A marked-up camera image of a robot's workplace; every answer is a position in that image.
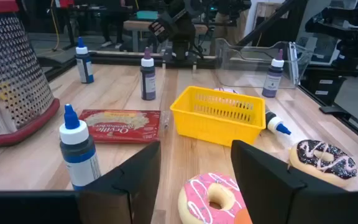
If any black table edge rail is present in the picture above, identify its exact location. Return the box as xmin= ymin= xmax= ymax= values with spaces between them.
xmin=88 ymin=50 xmax=217 ymax=70
xmin=39 ymin=57 xmax=78 ymax=82
xmin=296 ymin=85 xmax=358 ymax=151

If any wooden background table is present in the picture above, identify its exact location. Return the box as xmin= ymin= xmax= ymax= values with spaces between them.
xmin=122 ymin=19 xmax=209 ymax=53

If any orange frosted donut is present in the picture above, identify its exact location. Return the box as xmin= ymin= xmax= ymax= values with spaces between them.
xmin=234 ymin=207 xmax=254 ymax=224

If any black diagonal frame strut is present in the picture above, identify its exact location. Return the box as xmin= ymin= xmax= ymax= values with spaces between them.
xmin=237 ymin=0 xmax=295 ymax=47

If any person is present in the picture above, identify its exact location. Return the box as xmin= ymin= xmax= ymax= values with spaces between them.
xmin=211 ymin=0 xmax=251 ymax=44
xmin=99 ymin=0 xmax=127 ymax=49

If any purple dye bottle white cap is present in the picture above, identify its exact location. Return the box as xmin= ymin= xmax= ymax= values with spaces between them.
xmin=261 ymin=49 xmax=285 ymax=98

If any clear plastic bin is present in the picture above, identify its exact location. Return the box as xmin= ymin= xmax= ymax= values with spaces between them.
xmin=214 ymin=37 xmax=312 ymax=90

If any blue dye bottle white cap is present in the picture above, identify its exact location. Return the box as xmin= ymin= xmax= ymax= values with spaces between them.
xmin=264 ymin=105 xmax=292 ymax=136
xmin=58 ymin=103 xmax=102 ymax=191

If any metal box grater red base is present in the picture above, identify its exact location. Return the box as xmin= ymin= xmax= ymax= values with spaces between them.
xmin=0 ymin=0 xmax=61 ymax=147

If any yellow plastic basket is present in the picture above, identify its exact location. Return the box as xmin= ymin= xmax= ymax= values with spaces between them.
xmin=169 ymin=85 xmax=267 ymax=147

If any far blue-cap bottle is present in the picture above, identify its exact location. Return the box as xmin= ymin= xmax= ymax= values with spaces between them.
xmin=75 ymin=36 xmax=95 ymax=84

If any black equipment on stand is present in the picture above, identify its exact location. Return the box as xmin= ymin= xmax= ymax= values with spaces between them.
xmin=305 ymin=4 xmax=358 ymax=74

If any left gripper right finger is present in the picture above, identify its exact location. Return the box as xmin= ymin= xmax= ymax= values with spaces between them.
xmin=231 ymin=139 xmax=358 ymax=224

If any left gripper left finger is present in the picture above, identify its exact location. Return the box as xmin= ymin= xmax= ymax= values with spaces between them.
xmin=0 ymin=141 xmax=162 ymax=224

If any purple-capped dark bottle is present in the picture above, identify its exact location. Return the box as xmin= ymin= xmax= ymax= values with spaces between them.
xmin=139 ymin=46 xmax=157 ymax=101

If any red popcorn packet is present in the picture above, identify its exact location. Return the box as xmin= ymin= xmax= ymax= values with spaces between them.
xmin=78 ymin=108 xmax=170 ymax=144

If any white pink frosted donut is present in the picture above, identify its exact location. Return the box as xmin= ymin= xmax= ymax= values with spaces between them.
xmin=213 ymin=87 xmax=241 ymax=95

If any yellow cable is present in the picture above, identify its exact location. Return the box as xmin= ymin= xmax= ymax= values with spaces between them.
xmin=49 ymin=0 xmax=61 ymax=51

